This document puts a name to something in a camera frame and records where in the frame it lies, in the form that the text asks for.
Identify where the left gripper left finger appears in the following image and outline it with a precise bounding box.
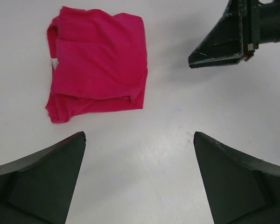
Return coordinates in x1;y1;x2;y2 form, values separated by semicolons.
0;132;86;224

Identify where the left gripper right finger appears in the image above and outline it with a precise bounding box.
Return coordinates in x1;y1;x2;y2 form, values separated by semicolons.
194;132;280;224

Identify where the pink t shirt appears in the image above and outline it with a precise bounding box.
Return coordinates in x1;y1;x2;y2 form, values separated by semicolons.
46;6;148;124

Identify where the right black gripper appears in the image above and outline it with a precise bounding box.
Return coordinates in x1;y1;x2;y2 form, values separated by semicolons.
188;0;260;69

